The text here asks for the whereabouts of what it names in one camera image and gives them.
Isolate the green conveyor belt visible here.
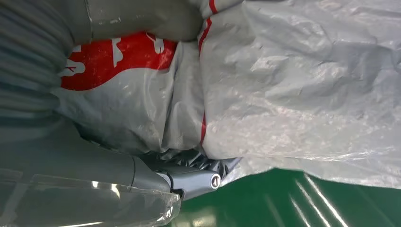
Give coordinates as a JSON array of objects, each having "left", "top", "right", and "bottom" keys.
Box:
[{"left": 165, "top": 168, "right": 401, "bottom": 227}]

